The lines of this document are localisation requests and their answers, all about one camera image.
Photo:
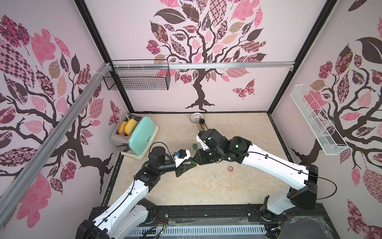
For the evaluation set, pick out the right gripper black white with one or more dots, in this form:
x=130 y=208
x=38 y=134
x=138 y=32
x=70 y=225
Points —
x=201 y=157

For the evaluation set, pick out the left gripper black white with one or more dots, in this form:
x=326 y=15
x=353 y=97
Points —
x=181 y=169

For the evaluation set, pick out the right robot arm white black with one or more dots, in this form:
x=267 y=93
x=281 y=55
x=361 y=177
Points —
x=301 y=180

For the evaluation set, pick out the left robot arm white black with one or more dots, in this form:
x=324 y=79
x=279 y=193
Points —
x=132 y=208

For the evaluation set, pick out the black white patterned bowl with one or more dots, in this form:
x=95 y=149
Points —
x=196 y=117

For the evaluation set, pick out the mint green toaster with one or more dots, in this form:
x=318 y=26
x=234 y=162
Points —
x=142 y=138

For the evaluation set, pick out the white slotted cable duct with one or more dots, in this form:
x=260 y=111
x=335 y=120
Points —
x=193 y=231

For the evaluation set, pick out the black wire wall basket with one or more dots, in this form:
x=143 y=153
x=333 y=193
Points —
x=140 y=74

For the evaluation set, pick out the white wire wall shelf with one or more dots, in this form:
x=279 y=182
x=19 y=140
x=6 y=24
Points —
x=311 y=105

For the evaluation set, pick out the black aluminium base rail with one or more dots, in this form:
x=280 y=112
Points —
x=249 y=212

